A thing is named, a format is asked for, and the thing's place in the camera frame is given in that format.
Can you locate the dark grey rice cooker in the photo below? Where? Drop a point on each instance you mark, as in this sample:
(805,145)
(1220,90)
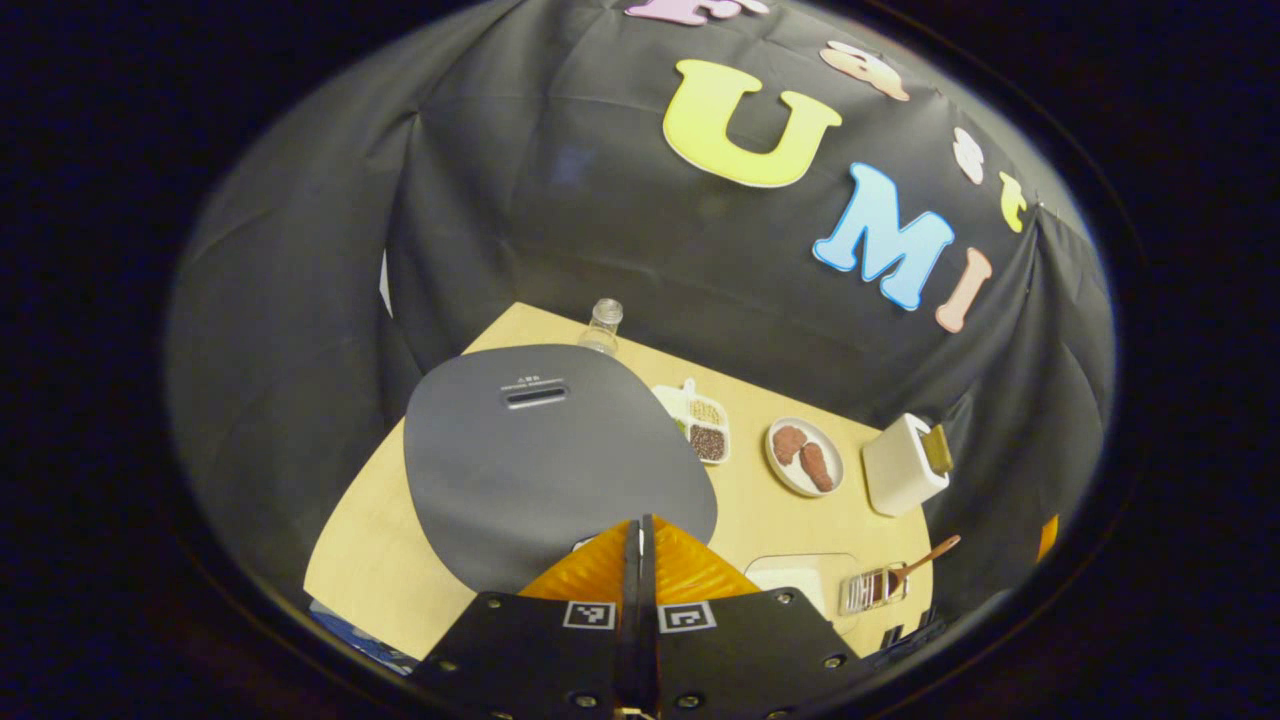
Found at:
(540,470)

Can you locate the reddish brown meat piece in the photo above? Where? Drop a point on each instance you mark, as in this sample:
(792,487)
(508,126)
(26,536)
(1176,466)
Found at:
(817,467)
(788,444)

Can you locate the white divided grain dish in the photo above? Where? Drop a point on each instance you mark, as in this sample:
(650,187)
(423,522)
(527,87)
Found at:
(705,425)

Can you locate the white toaster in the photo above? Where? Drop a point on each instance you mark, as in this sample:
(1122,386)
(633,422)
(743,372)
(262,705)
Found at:
(895,470)

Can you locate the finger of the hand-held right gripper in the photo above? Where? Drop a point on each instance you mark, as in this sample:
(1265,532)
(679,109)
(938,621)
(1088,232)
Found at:
(1048,538)

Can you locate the black backdrop cloth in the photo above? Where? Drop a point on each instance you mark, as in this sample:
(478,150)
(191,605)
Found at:
(600,200)

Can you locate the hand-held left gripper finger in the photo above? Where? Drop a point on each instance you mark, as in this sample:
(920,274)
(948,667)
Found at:
(648,640)
(631,620)

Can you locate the blue patterned object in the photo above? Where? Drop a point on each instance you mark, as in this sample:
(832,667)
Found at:
(360,640)

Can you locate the brown wooden spoon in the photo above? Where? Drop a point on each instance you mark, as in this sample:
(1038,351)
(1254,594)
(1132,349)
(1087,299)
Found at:
(930,555)

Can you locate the round white plate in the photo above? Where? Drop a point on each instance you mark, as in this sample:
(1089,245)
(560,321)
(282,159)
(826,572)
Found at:
(790,478)

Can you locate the brown toast slice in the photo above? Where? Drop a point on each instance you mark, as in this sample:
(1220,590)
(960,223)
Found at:
(938,450)

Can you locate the small clear glass bottle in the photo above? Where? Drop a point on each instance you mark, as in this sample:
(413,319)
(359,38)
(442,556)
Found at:
(602,335)

